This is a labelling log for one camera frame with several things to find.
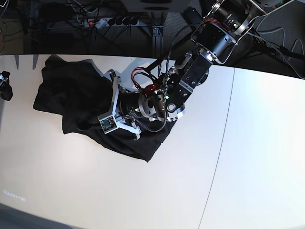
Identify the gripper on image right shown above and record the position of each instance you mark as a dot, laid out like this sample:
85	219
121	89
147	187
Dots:
143	109

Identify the black T-shirt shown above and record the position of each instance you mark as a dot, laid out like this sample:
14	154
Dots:
77	92

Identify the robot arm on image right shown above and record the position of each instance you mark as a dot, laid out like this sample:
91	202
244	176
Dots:
215	38

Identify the black power strip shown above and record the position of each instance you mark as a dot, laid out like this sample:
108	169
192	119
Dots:
109	22

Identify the black power adapter brick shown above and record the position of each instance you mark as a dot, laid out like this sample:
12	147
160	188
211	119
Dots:
191	16

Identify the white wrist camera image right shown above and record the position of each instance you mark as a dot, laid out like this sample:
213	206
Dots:
107	122

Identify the aluminium frame post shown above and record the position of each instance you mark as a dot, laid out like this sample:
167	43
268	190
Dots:
158	19

